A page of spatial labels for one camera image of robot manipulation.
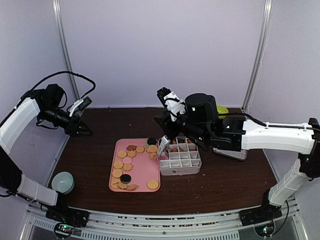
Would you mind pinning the pink plastic tray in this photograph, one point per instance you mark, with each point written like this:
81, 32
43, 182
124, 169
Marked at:
142, 169

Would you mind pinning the frame post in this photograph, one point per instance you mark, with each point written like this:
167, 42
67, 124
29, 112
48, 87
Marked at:
261, 47
63, 43

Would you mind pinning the black sandwich cookie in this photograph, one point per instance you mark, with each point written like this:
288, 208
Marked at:
152, 141
125, 178

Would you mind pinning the round tan cookie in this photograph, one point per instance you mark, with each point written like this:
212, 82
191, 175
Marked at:
152, 149
153, 184

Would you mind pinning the black sandwich cookie top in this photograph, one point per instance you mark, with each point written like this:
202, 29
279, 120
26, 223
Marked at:
152, 141

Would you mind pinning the white divided cookie tin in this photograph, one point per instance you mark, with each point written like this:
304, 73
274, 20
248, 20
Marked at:
183, 158

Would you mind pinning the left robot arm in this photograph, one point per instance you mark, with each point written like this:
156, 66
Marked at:
28, 138

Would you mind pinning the flower shaped tan cookie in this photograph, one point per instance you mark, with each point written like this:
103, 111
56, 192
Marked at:
132, 187

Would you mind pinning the left frame post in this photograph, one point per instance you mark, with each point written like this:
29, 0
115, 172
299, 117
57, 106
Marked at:
63, 43

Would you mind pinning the brown leaf shaped cookie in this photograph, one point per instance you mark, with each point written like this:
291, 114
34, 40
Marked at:
131, 147

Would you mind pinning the green plastic bowl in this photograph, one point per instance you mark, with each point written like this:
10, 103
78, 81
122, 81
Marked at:
222, 110

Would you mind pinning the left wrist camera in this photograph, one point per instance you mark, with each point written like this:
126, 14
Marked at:
80, 105

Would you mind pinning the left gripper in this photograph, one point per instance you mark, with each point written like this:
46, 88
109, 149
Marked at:
73, 126

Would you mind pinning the right frame post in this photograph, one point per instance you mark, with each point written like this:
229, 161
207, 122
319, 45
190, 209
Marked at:
261, 47

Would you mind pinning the black sandwich cookie lower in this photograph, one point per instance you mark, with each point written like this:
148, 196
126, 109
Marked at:
125, 178

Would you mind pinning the pink round cookie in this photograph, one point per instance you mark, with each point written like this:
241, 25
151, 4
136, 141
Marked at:
163, 157
127, 160

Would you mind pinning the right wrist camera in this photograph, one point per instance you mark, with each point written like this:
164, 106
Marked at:
173, 104

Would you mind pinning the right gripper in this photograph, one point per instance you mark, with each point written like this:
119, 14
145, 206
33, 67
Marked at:
165, 125

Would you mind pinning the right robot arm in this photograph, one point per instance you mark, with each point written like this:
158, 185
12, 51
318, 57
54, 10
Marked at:
236, 135

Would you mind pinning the round tan cookie bottom right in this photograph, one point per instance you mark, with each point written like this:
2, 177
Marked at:
153, 184

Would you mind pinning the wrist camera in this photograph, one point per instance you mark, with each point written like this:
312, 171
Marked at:
80, 105
173, 104

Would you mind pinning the metal serving tongs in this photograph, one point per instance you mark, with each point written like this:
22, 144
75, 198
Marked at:
162, 145

